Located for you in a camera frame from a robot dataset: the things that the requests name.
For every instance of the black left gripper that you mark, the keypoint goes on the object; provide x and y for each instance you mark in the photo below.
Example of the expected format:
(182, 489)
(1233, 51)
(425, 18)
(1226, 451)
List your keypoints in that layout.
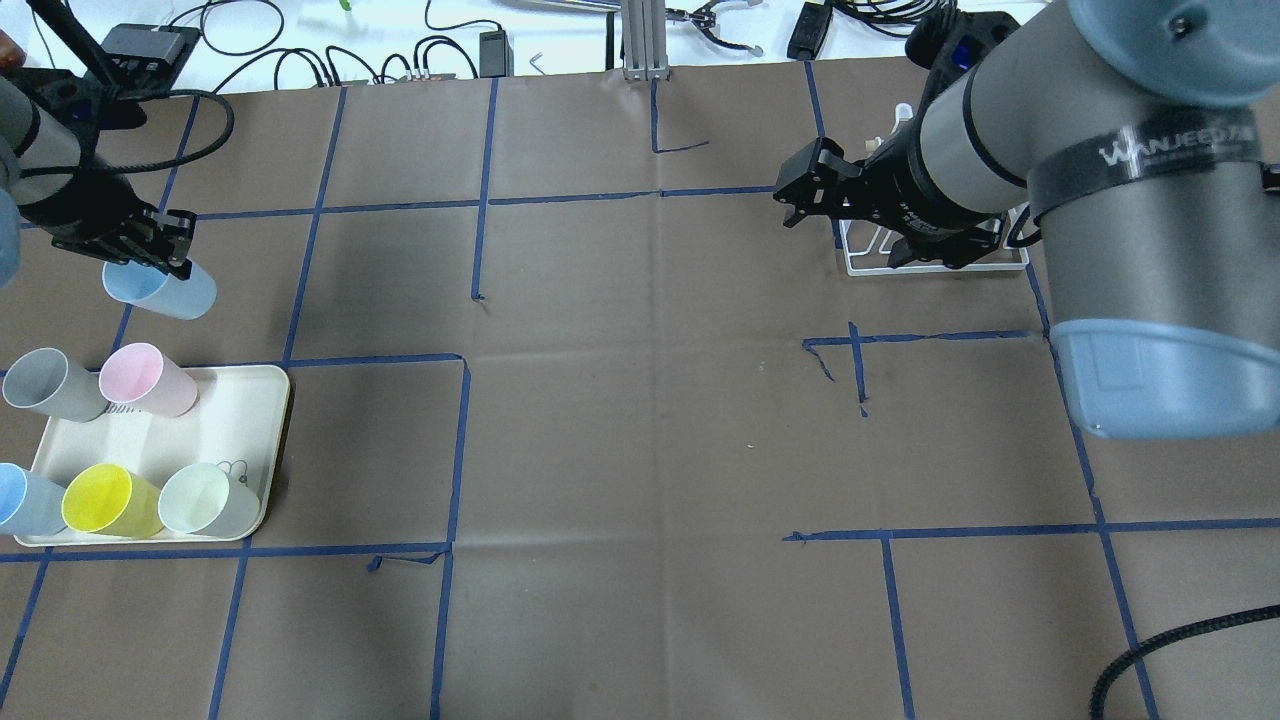
(72, 207)

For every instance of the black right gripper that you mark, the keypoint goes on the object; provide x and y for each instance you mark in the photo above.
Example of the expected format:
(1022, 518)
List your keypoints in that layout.
(893, 189)

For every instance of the light blue plastic cup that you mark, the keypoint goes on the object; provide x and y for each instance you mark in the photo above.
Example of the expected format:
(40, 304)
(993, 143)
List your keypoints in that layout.
(165, 294)

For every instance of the pale green plastic cup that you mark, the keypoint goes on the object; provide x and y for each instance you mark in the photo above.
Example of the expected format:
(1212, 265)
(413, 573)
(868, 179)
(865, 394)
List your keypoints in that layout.
(210, 500)

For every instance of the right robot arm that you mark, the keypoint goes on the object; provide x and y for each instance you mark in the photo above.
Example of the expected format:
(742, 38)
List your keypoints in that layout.
(1126, 130)

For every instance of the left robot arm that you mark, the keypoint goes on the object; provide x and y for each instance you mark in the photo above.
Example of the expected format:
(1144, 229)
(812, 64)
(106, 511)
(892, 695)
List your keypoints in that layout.
(53, 178)

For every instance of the pink plastic cup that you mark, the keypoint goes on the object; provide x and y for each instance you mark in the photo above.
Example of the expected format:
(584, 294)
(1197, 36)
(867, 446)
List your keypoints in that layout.
(141, 376)

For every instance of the grey plastic cup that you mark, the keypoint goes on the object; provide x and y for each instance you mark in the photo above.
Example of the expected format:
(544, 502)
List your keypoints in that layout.
(48, 382)

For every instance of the yellow plastic cup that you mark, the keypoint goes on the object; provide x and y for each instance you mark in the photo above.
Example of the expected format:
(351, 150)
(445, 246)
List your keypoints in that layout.
(110, 500)

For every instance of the black power brick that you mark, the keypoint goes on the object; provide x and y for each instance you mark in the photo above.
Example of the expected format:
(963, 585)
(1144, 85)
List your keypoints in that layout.
(810, 30)

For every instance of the cream bunny tray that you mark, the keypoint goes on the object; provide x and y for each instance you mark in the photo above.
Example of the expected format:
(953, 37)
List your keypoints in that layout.
(238, 421)

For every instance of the black power adapter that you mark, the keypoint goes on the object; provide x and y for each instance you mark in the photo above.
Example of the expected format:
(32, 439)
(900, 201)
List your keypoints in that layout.
(495, 57)

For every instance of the white wire cup rack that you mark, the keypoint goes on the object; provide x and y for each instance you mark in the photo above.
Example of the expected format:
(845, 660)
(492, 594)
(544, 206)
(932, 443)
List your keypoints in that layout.
(884, 236)

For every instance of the aluminium frame post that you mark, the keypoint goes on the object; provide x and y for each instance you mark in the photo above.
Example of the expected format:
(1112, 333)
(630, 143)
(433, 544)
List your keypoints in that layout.
(645, 39)

